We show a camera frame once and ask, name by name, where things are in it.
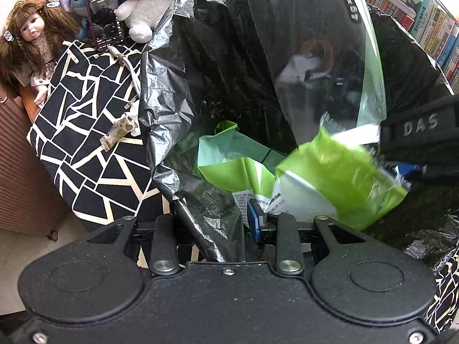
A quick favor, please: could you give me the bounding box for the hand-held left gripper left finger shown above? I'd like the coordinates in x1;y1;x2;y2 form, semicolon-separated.
86;214;182;276

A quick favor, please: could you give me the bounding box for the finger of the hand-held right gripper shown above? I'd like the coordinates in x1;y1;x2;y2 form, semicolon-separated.
394;164;459;189

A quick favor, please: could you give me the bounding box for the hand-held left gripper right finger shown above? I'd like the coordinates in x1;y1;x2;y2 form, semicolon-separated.
247;199;370;276

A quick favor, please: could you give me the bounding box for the green white plastic packet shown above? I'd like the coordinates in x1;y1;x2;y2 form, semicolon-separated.
273;113;411;232

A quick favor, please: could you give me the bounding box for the black trash bag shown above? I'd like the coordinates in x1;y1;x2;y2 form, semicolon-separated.
140;0;459;269

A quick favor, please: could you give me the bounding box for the light green plastic wrapper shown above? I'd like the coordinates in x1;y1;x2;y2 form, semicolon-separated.
195;122;287;219

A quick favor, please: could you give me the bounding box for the row of books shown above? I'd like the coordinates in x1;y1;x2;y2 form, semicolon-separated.
359;0;459;92

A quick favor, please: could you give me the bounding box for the beige spotted candy wrapper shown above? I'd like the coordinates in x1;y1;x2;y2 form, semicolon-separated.
100;113;141;151

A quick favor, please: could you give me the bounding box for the green-tinted clear plastic bag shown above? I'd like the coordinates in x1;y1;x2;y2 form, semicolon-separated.
246;0;388;151

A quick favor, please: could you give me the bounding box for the black cream patterned tablecloth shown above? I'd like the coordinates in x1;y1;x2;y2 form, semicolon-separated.
27;39;459;334

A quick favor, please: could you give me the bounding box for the brown ribbed suitcase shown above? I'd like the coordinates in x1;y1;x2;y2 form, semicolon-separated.
0;89;69;238

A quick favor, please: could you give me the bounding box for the pink white plush toy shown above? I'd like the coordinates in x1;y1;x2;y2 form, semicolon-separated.
115;0;187;44

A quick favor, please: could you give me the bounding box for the black smartphone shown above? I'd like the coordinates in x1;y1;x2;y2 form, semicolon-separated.
85;0;126;51

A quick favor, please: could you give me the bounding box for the brown-haired doll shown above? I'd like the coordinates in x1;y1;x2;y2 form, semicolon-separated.
0;0;81;106

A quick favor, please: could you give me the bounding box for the white cable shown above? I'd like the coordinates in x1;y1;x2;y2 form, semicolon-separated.
108;45;142;112

